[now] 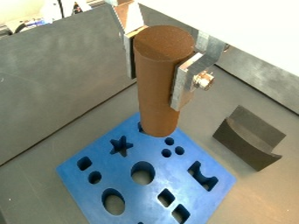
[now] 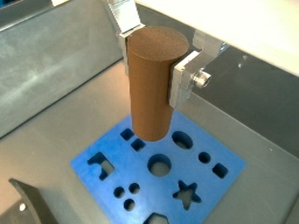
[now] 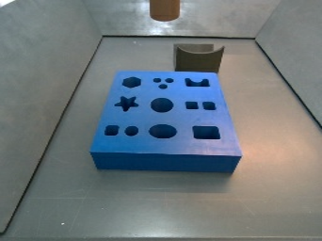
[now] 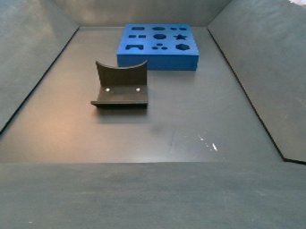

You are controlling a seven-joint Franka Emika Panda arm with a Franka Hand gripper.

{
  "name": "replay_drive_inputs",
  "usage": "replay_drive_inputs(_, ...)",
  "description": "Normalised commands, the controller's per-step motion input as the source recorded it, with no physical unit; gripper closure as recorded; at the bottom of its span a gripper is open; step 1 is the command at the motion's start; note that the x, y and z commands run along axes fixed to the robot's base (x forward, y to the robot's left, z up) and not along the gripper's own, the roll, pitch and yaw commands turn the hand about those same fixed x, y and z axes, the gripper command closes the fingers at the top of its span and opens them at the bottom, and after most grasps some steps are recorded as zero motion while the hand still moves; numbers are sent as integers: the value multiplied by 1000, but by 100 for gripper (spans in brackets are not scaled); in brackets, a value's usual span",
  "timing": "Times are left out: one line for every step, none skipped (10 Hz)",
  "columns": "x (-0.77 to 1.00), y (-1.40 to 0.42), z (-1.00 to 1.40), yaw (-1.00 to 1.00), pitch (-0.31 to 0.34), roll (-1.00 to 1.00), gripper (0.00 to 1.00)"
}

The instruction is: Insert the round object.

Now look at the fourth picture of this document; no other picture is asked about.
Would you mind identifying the blue shape sorter block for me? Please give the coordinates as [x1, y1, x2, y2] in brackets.
[118, 23, 199, 71]

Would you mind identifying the black curved holder bracket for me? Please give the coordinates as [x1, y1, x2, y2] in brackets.
[91, 62, 149, 107]

